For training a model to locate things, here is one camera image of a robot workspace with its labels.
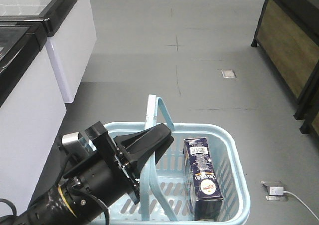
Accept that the white chest freezer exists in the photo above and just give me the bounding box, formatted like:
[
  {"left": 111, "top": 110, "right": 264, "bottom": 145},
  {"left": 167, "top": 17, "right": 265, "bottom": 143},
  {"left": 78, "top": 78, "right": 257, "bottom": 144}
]
[
  {"left": 0, "top": 0, "right": 97, "bottom": 103},
  {"left": 0, "top": 23, "right": 66, "bottom": 213}
]

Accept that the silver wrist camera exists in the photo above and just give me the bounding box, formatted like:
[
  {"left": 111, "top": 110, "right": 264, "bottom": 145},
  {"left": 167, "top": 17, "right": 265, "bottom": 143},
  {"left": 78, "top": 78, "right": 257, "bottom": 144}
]
[{"left": 61, "top": 132, "right": 93, "bottom": 162}]

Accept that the wooden black-framed display stand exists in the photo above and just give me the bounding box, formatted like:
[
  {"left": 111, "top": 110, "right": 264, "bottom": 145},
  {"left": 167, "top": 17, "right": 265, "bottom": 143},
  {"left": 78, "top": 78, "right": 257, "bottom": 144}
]
[{"left": 251, "top": 0, "right": 319, "bottom": 106}]

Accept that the steel floor socket plate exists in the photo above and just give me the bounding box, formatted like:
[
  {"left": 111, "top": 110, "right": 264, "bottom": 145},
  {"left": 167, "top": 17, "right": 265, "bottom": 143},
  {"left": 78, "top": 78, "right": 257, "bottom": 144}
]
[{"left": 221, "top": 69, "right": 237, "bottom": 78}]

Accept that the dark blue cookie box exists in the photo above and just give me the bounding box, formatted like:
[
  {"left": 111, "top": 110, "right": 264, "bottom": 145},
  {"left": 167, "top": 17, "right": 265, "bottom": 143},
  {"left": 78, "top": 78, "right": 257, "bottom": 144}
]
[{"left": 183, "top": 137, "right": 223, "bottom": 221}]

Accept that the open floor socket box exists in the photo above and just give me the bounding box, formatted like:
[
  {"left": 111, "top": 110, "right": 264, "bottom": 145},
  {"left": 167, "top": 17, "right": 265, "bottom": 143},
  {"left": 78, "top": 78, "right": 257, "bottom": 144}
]
[{"left": 261, "top": 181, "right": 288, "bottom": 202}]

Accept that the white power cable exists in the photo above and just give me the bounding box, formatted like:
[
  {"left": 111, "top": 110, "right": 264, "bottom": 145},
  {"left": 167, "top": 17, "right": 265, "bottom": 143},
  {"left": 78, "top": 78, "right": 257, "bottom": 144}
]
[{"left": 283, "top": 190, "right": 319, "bottom": 222}]

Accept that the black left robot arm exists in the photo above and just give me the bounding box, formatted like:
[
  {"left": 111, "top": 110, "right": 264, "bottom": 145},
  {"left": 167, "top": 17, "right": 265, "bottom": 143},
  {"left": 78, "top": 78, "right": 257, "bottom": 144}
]
[{"left": 0, "top": 122, "right": 174, "bottom": 225}]

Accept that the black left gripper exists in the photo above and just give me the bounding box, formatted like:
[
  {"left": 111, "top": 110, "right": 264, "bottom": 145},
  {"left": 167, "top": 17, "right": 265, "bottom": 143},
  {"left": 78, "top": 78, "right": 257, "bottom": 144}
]
[{"left": 65, "top": 121, "right": 174, "bottom": 205}]

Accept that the light blue plastic basket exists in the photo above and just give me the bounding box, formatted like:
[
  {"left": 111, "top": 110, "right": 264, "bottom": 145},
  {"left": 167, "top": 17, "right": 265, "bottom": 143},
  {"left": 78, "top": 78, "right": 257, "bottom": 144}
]
[{"left": 105, "top": 95, "right": 251, "bottom": 225}]

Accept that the far white chest freezer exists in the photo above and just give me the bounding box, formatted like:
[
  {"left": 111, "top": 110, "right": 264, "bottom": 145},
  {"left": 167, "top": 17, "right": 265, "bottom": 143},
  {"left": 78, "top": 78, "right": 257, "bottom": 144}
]
[{"left": 0, "top": 0, "right": 97, "bottom": 103}]

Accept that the white power adapter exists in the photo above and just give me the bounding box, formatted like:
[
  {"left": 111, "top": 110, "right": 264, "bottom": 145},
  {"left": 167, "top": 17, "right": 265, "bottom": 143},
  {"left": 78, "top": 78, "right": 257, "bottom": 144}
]
[{"left": 267, "top": 186, "right": 284, "bottom": 196}]

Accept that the near white chest freezer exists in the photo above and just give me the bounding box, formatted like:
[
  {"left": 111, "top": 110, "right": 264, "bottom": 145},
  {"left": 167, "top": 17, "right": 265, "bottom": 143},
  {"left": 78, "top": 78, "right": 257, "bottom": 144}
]
[{"left": 0, "top": 23, "right": 66, "bottom": 213}]

